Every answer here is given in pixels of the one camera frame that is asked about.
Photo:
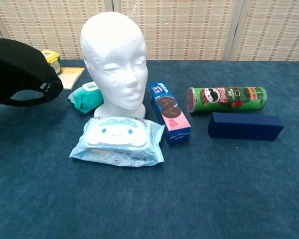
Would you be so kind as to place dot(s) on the black baseball cap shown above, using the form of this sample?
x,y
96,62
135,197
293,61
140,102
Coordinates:
x,y
15,64

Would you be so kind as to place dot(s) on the white foam mannequin head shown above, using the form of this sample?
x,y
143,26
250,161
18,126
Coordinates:
x,y
112,62

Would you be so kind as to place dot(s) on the blue cookie box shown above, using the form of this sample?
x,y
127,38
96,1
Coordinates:
x,y
172,114

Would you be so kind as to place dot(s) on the light blue cartoon wipes pack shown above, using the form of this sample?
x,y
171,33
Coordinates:
x,y
114,134

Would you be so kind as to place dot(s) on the teal wet wipes pack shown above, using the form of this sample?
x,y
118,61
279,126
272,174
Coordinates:
x,y
86,98

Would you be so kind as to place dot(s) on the blue felt table cover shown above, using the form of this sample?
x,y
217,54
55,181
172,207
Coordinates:
x,y
189,186

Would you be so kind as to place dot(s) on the green Pringles can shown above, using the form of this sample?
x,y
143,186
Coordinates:
x,y
229,99

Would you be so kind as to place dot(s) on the white and yellow book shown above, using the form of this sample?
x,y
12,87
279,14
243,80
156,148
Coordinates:
x,y
71,77

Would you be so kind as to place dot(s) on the dark blue rectangular box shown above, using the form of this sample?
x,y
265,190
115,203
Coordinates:
x,y
244,127

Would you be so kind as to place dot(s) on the woven bamboo folding screen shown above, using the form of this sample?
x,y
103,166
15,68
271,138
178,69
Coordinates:
x,y
189,25

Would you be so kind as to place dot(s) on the green container with yellow lid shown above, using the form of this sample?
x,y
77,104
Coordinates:
x,y
55,63

